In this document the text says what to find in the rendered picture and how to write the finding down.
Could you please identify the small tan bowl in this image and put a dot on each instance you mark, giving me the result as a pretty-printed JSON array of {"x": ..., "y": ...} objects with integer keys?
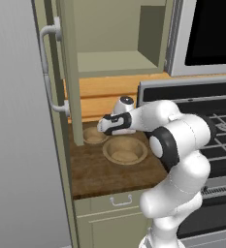
[{"x": 92, "y": 138}]

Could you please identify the silver black stove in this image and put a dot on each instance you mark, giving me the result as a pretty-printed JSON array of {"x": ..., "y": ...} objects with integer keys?
[{"x": 221, "y": 135}]

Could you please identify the large tan bowl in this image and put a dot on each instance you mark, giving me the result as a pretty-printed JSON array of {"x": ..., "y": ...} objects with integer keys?
[{"x": 124, "y": 155}]

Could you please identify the olive tall side panel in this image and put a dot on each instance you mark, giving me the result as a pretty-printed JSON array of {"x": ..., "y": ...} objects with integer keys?
[{"x": 58, "y": 135}]

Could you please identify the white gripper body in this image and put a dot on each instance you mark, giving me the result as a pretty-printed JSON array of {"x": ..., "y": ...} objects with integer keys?
[{"x": 124, "y": 132}]

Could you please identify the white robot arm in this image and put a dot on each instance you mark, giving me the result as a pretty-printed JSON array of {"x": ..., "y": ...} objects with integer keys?
[{"x": 179, "y": 180}]

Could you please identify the grey fridge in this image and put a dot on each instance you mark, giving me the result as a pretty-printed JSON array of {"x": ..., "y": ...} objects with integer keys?
[{"x": 17, "y": 129}]

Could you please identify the olive base cabinet door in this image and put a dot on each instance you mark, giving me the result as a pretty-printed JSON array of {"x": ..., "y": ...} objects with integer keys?
[{"x": 114, "y": 231}]

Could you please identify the silver microwave oven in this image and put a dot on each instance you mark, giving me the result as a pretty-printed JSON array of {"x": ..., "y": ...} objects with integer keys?
[{"x": 179, "y": 38}]

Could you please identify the olive open wall cabinet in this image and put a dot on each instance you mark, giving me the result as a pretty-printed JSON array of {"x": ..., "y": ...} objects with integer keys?
[{"x": 114, "y": 61}]

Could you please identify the olive drawer front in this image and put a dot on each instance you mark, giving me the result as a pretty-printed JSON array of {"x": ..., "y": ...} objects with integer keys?
[{"x": 98, "y": 203}]

